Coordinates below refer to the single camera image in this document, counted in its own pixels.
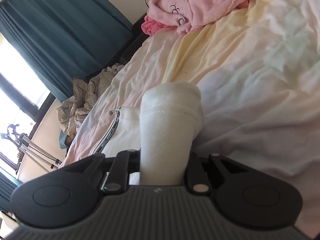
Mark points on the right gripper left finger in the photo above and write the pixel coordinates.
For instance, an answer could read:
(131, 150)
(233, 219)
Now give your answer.
(118, 170)

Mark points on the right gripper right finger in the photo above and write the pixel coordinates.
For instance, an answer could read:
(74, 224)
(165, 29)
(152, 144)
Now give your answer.
(201, 174)

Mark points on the cream white zip jacket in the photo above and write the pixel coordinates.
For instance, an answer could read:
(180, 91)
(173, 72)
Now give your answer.
(163, 129)

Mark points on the teal cushion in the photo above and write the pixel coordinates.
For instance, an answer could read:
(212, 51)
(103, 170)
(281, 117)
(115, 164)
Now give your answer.
(65, 141)

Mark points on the beige quilted blanket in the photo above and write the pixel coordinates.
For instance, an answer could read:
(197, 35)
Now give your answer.
(73, 111)

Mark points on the garment steamer stand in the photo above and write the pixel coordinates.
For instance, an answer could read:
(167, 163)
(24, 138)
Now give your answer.
(25, 146)

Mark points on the left teal curtain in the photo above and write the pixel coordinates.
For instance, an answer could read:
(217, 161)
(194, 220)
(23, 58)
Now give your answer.
(7, 185)

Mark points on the teal curtain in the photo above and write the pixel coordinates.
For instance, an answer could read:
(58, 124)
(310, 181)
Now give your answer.
(64, 39)
(7, 185)

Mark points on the dark framed window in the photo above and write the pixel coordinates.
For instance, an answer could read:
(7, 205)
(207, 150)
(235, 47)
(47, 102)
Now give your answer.
(24, 102)

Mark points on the pastel bed sheet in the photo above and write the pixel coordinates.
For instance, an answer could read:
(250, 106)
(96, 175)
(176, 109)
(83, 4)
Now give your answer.
(258, 73)

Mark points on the black sofa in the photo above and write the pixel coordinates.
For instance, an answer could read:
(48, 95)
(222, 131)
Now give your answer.
(120, 50)

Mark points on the right teal curtain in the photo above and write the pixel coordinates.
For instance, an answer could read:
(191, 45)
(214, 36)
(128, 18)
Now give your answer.
(64, 39)

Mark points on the pink fleece garment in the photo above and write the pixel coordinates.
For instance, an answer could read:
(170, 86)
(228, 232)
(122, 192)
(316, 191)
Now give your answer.
(186, 15)

